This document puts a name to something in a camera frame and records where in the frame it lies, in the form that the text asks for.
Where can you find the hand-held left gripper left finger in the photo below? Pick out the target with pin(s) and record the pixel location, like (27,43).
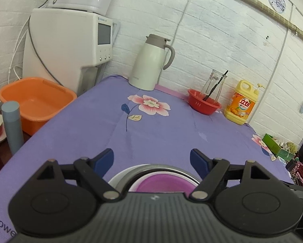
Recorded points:
(104,160)

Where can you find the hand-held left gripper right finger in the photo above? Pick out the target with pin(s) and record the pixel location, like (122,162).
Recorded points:
(198,160)

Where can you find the white plate with flower print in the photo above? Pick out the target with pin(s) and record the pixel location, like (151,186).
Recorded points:
(116,179)

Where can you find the purple plastic bowl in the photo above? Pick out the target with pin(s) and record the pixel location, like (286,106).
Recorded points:
(164,183)

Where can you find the purple floral tablecloth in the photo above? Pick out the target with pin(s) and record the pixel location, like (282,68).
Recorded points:
(154,131)

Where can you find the red plastic basket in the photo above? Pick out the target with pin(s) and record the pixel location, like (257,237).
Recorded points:
(202,106)

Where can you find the yellow detergent bottle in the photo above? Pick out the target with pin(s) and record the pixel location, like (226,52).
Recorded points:
(240,106)

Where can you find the green box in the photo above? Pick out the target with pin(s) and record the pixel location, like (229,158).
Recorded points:
(271,143)

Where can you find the black straw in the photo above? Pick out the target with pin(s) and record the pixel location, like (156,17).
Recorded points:
(218,83)

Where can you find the clear glass carafe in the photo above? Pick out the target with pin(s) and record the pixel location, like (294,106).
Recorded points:
(213,81)

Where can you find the orange plastic basin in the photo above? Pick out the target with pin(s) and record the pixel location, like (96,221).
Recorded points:
(40,106)

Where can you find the grey-blue cylindrical bottle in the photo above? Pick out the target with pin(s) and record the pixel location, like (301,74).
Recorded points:
(12,129)

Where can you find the white thermal jug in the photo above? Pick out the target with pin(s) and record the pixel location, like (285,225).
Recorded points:
(146,65)

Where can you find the white water dispenser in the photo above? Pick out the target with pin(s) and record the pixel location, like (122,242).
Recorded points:
(65,43)

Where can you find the bamboo pole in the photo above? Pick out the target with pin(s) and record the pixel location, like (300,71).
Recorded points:
(263,6)

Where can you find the white wall conduit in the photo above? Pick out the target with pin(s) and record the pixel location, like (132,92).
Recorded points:
(283,45)

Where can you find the round blue patterned wall plate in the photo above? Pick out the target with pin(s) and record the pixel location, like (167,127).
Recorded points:
(276,1)

